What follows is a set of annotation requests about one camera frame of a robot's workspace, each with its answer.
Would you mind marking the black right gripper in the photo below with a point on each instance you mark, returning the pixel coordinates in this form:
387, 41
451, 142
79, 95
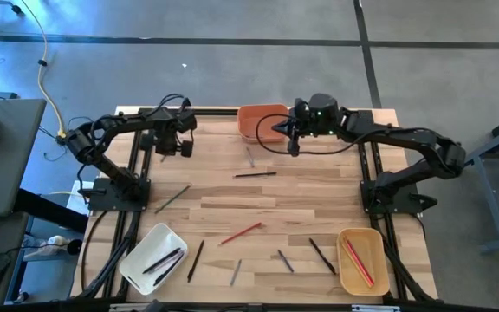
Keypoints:
303, 117

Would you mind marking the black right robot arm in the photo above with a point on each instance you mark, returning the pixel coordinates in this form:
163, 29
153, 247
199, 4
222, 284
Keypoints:
405, 136

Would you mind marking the grey crayon with white lettering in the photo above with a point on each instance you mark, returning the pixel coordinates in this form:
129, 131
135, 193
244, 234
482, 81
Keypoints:
236, 272

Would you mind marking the black pencil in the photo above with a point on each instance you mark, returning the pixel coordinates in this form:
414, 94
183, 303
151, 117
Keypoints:
322, 255

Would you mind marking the white paper sheet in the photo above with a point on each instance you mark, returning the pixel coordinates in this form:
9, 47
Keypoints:
80, 201

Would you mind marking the black pen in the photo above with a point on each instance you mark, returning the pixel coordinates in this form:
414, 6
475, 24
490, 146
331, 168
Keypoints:
254, 175
169, 268
195, 261
161, 260

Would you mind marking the clear purple pen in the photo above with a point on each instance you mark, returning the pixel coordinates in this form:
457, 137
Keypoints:
171, 261

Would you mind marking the orange plastic bin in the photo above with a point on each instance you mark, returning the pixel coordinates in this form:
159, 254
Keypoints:
251, 123

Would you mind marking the white plastic bin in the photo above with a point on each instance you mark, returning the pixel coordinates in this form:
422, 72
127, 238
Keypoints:
154, 240

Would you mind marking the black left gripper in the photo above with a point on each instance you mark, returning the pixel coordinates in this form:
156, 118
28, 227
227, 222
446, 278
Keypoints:
167, 134

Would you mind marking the black aluminium table frame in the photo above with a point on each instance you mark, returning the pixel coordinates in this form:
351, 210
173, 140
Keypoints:
215, 112

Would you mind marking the black frame bracket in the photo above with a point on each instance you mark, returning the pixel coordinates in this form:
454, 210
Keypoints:
185, 104

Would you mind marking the green pencil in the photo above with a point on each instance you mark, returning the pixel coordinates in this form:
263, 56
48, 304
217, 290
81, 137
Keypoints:
172, 199

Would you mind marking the white plastic device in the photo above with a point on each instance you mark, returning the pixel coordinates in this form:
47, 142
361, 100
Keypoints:
56, 240

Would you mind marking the red pencil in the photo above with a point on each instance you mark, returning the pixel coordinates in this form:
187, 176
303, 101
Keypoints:
241, 233
360, 261

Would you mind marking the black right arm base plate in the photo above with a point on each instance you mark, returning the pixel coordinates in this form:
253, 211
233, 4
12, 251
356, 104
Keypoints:
405, 209

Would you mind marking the grey desk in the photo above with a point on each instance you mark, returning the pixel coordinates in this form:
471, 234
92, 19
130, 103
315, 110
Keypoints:
7, 164

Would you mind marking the yellow pencil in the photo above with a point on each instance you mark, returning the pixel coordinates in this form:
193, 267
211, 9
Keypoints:
353, 260

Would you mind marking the blue grey metal table frame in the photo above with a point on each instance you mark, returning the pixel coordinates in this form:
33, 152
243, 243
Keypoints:
494, 208

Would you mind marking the silver metal bracket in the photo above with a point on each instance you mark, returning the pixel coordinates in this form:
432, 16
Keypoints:
375, 308
124, 307

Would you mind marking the blue crayon with white lettering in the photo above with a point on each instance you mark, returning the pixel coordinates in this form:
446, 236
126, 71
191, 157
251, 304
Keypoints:
285, 261

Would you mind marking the black desk leg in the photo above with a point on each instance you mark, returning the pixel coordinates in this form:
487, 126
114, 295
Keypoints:
50, 211

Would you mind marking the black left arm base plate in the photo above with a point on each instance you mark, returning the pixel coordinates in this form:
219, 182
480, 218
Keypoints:
98, 203

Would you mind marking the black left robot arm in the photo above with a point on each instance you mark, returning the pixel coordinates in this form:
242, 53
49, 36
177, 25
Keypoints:
119, 123

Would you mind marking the yellow plastic bin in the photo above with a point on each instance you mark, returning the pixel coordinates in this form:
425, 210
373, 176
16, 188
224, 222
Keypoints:
377, 260

